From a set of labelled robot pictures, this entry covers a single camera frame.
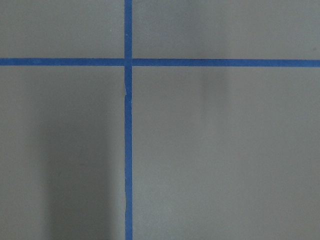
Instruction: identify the blue tape strip wrist view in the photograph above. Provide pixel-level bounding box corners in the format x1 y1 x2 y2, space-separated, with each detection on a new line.
124 0 133 240

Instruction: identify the blue tape strip wrist crosswise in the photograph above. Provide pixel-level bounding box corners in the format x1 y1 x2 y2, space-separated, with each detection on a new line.
0 58 320 68

